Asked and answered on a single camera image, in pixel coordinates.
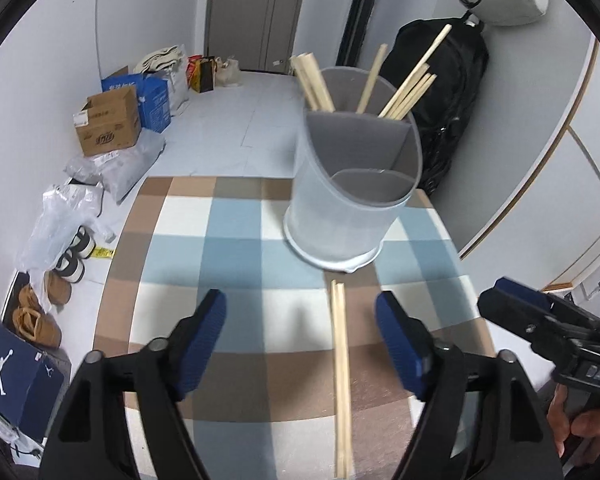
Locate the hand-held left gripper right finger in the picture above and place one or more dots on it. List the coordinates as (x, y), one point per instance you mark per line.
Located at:
(400, 345)

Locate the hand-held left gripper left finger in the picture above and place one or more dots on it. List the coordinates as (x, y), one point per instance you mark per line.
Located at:
(202, 345)

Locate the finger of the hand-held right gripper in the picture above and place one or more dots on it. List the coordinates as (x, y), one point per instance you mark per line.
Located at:
(505, 310)
(525, 291)

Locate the wooden chopstick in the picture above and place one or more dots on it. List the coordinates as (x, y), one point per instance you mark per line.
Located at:
(346, 360)

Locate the white grey utensil holder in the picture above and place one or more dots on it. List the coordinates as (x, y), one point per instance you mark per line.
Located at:
(330, 220)

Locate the bundle of wooden chopsticks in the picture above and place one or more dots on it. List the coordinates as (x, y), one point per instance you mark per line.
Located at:
(314, 85)

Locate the person's right hand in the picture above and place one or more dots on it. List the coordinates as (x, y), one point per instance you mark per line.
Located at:
(595, 422)

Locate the checked tablecloth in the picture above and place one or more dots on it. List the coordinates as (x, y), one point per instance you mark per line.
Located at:
(230, 260)

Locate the yellow packet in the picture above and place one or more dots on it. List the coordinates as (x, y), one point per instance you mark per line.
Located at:
(104, 252)

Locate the white black sneaker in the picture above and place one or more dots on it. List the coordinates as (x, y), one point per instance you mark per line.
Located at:
(82, 244)
(70, 267)

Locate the brown fuzzy shoe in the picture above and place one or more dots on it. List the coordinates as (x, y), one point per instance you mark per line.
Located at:
(37, 329)
(30, 299)
(59, 290)

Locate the blue shoe box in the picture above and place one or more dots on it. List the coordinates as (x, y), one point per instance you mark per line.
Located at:
(15, 385)

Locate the black backpack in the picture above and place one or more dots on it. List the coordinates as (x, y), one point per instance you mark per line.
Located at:
(455, 110)

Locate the clear crumpled plastic bags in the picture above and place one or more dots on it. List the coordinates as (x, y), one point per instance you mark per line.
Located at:
(45, 230)

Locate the grey parcel bag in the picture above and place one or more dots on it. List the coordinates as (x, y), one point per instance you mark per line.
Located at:
(125, 165)

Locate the brown cardboard box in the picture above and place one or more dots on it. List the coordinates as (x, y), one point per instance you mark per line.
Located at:
(110, 125)

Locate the blue cardboard box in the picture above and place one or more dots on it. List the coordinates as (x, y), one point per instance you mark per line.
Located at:
(155, 105)

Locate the white plastic bag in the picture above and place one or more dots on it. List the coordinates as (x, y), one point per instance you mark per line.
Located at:
(180, 90)

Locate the beige plastic bag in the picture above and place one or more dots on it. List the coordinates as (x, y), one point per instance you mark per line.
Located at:
(227, 74)

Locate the red snack bag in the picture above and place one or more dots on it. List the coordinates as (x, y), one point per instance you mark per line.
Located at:
(191, 67)

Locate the white tote bag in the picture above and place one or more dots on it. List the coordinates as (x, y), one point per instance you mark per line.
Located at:
(157, 57)

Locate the black coat rack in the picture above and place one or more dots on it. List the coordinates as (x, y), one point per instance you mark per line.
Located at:
(360, 10)

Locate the grey door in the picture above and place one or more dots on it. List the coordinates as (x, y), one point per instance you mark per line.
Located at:
(245, 15)

